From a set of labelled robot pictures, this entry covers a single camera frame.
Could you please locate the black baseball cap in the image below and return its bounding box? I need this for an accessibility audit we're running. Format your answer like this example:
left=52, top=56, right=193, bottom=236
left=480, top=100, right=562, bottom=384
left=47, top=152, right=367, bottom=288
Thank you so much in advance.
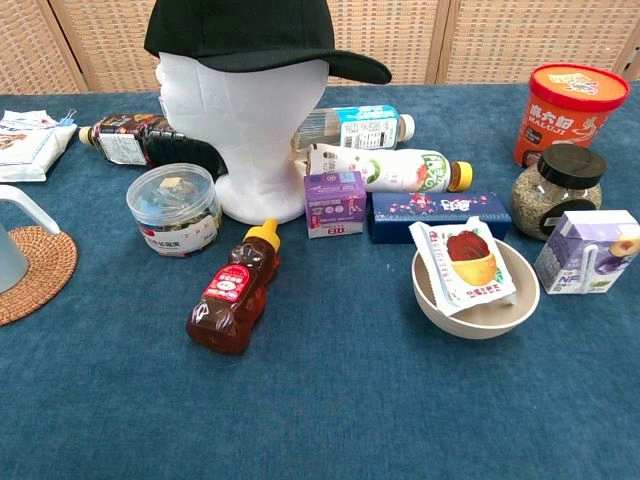
left=143, top=0, right=393, bottom=86

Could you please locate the white foam mannequin head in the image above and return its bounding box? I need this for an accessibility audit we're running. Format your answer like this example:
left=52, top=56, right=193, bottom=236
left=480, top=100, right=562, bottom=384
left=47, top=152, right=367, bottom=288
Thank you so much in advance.
left=155, top=52, right=330, bottom=226

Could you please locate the small purple carton box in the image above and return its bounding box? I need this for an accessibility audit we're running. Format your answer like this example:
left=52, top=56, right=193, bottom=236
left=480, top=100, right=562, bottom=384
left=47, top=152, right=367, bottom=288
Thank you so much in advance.
left=303, top=170, right=368, bottom=240

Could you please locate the bear-shaped honey bottle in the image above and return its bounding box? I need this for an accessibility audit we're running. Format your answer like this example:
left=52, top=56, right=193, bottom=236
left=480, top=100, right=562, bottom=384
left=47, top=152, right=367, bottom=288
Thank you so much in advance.
left=186, top=217, right=281, bottom=356

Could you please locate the white bottle with yellow cap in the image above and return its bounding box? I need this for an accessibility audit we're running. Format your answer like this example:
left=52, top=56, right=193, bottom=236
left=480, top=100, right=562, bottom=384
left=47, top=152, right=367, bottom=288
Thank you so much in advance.
left=306, top=143, right=474, bottom=194

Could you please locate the clear bottle with blue label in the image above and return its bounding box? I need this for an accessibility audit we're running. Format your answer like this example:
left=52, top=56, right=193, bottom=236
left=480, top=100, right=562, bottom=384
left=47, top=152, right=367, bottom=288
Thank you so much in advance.
left=291, top=104, right=417, bottom=155

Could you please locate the dark blue rectangular box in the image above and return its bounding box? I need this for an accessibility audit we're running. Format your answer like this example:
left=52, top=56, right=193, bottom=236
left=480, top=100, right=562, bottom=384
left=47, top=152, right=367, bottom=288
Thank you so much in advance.
left=367, top=191, right=513, bottom=245

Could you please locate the white snack sachet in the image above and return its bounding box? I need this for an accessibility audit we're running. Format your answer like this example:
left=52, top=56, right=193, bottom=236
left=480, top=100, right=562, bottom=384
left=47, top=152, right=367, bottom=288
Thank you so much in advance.
left=408, top=215, right=518, bottom=317

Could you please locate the blue tablecloth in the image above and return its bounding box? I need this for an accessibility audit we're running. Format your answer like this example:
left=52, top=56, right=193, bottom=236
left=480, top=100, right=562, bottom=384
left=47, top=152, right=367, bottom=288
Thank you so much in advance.
left=0, top=82, right=640, bottom=480

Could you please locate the clear tub of binder clips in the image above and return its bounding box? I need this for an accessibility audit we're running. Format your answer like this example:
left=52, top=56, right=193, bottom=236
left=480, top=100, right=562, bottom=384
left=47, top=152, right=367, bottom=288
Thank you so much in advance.
left=125, top=162, right=223, bottom=258

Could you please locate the beige bowl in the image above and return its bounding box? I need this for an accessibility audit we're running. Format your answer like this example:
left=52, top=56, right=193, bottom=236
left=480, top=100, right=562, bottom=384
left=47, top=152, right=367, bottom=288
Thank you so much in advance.
left=411, top=237, right=542, bottom=341

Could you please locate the dark tea bottle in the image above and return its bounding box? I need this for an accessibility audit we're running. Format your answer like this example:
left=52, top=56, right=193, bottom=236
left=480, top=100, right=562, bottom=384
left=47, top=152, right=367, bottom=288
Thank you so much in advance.
left=78, top=113, right=229, bottom=181

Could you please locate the glass jar with black lid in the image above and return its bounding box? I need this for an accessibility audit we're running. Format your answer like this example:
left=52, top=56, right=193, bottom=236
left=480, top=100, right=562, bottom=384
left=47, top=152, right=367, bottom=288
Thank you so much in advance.
left=509, top=143, right=608, bottom=242

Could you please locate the purple juice carton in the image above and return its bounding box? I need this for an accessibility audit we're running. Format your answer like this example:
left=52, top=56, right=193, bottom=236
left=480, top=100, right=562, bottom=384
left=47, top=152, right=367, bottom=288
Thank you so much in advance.
left=533, top=209, right=640, bottom=296

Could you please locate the woven folding screen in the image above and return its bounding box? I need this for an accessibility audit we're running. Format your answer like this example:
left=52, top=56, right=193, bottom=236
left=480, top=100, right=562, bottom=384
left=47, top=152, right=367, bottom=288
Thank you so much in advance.
left=0, top=0, right=640, bottom=96

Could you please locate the orange instant food tub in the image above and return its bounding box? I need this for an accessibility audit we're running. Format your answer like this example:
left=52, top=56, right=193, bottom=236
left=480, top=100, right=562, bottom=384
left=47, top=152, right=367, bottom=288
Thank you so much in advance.
left=513, top=63, right=632, bottom=169

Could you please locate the woven rattan coaster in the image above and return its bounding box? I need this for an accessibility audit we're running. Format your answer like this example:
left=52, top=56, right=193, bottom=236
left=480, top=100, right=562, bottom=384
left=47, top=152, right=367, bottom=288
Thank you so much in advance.
left=0, top=225, right=79, bottom=328

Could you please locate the white plastic bag package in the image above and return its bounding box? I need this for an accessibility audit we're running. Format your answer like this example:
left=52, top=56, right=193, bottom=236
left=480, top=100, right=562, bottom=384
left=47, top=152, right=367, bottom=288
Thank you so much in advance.
left=0, top=109, right=79, bottom=183

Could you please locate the light blue mug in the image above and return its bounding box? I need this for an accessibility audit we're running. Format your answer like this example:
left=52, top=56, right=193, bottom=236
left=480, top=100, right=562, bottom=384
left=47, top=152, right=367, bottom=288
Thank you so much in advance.
left=0, top=184, right=62, bottom=295

